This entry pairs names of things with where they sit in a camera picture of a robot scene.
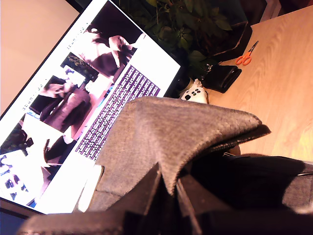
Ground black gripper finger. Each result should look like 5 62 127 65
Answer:
178 174 230 221
107 163 181 216

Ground grey fabric backpack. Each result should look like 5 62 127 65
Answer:
78 96 313 215

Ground white game controller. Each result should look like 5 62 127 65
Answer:
179 78 209 104

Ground black wallet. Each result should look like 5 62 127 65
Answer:
202 64 243 94

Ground black plant pot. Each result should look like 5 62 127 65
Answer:
202 21 253 63

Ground green leafy house plant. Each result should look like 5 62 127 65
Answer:
119 0 235 81

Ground monitor showing camera views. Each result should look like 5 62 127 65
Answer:
0 0 181 215

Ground orange handled scissors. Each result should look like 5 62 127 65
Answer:
235 40 259 66

